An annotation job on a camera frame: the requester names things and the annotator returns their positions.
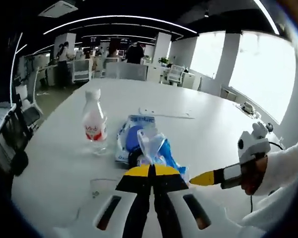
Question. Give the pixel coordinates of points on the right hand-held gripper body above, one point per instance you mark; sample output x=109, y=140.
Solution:
x=254, y=145

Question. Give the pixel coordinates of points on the white mesh office chair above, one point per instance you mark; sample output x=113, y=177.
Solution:
x=176, y=74

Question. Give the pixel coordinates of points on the clear plastic water bottle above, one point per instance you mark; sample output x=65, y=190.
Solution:
x=94, y=119

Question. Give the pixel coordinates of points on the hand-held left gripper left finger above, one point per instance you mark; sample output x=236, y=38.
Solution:
x=136, y=198

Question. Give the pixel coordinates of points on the white power strip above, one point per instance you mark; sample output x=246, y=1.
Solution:
x=164, y=114

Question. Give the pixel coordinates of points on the green potted plant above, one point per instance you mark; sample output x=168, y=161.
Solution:
x=164, y=60

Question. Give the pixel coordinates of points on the grey desk partition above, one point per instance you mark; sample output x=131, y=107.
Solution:
x=125, y=71

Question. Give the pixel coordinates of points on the white mesh chair back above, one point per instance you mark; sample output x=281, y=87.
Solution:
x=82, y=70

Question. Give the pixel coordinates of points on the blue pad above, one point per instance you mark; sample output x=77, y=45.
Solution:
x=132, y=138

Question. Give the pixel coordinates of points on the blue tissue packet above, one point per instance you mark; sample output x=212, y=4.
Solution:
x=167, y=153

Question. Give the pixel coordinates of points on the white table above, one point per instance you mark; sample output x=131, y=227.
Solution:
x=213, y=129

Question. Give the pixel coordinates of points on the person's white jacket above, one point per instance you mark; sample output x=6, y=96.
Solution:
x=268, y=214

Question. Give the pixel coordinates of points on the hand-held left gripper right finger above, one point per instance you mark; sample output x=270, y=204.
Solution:
x=169, y=198

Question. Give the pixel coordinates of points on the person's right hand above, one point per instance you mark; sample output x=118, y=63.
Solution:
x=253, y=178

